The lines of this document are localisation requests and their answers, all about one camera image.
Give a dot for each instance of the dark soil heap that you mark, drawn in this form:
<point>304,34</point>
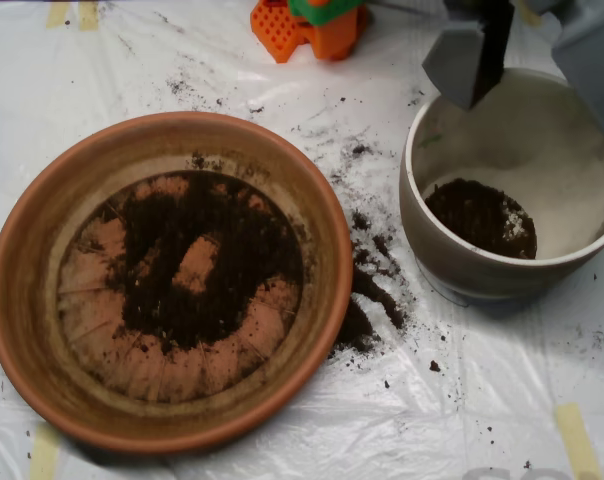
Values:
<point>472,220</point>

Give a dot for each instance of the spilled dark soil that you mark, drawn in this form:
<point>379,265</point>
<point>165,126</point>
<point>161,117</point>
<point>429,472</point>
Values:
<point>357,325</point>

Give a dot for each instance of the dark soil pile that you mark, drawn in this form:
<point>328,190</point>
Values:
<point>157,240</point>

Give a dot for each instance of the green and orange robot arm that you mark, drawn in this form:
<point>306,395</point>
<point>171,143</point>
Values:
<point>332,45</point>

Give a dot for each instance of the small dark red fragment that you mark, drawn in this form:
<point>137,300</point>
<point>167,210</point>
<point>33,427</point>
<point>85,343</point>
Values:
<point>434,366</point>

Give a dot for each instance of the beige masking tape strip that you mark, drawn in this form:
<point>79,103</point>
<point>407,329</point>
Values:
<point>532,15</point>
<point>44,455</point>
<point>88,17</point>
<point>57,15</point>
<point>577,440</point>

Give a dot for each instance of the white plant pot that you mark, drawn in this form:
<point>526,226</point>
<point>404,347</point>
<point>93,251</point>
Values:
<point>507,150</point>

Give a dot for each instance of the clear plastic sheet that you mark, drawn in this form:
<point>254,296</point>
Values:
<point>482,400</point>

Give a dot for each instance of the terracotta plant saucer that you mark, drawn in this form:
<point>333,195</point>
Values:
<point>32,300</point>

